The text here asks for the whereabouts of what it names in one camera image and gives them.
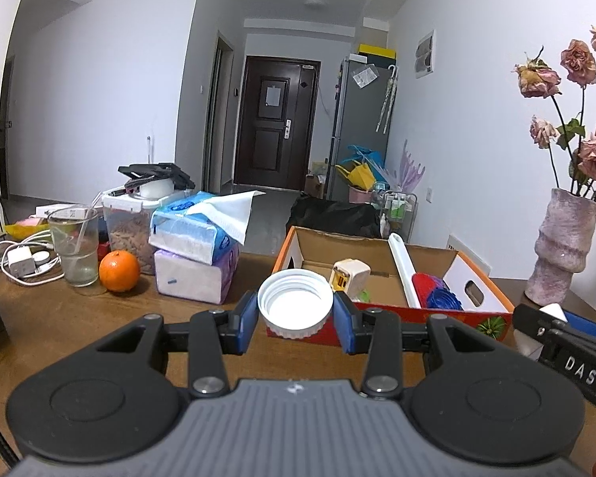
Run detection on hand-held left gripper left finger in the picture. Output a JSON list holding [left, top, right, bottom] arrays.
[[93, 291, 260, 399]]

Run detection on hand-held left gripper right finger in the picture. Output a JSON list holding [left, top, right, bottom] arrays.
[[333, 291, 500, 400]]

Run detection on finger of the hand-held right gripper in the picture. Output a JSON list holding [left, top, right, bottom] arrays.
[[563, 310, 596, 343], [513, 304, 577, 353]]

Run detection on white charger plug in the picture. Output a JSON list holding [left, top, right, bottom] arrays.
[[331, 258, 373, 293]]

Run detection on red cardboard box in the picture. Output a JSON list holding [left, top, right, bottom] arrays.
[[265, 226, 516, 349]]

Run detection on white lint brush red pad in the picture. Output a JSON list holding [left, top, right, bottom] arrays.
[[387, 233, 448, 310]]

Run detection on blue bottle cap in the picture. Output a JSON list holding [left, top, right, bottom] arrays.
[[426, 288, 464, 312]]

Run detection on white purple tissue pack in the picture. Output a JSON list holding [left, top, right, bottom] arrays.
[[153, 243, 240, 305]]

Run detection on grey ceramic vase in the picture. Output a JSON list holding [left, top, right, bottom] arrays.
[[525, 188, 596, 306]]

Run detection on blue tissue pack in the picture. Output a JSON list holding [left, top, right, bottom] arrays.
[[148, 190, 267, 266]]

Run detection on small trolley with bottles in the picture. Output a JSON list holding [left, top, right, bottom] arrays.
[[372, 190, 418, 244]]

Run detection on orange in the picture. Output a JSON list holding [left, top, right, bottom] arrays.
[[98, 250, 141, 293]]

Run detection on small brown cardboard box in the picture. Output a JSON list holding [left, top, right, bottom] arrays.
[[305, 160, 329, 200]]

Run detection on yellow bag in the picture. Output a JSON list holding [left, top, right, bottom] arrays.
[[335, 161, 375, 190]]

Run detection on clear plastic food container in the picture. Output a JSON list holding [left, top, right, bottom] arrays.
[[101, 186, 187, 276]]

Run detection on white bowl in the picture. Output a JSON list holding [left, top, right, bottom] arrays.
[[138, 179, 174, 198]]

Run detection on purple feather decoration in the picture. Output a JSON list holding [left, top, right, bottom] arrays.
[[385, 140, 426, 194]]

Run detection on blue bag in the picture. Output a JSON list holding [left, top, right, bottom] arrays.
[[348, 144, 388, 180]]

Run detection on dark brown entrance door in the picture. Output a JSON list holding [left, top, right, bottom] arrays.
[[233, 54, 323, 192]]

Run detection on clear drinking glass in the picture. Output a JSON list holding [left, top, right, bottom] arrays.
[[48, 206, 100, 288]]

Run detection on black folding stand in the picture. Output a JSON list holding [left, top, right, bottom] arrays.
[[118, 162, 195, 192]]

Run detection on clear drinking straw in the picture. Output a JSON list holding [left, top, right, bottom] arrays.
[[70, 191, 103, 259]]

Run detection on grey refrigerator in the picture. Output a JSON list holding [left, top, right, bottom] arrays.
[[325, 57, 399, 202]]

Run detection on grey side door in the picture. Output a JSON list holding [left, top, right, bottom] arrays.
[[203, 32, 234, 194]]

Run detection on white folded umbrella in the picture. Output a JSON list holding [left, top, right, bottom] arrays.
[[375, 64, 399, 134]]

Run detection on white power adapter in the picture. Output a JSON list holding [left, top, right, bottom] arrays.
[[7, 247, 37, 277]]

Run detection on yellow packet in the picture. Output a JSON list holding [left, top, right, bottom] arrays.
[[4, 219, 50, 239]]

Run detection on yellow box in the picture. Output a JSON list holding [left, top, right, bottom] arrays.
[[358, 44, 397, 59]]

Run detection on white cables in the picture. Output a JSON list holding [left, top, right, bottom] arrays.
[[0, 229, 65, 287]]

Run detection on white wall electric panel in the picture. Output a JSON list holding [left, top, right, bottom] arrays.
[[414, 30, 436, 79]]

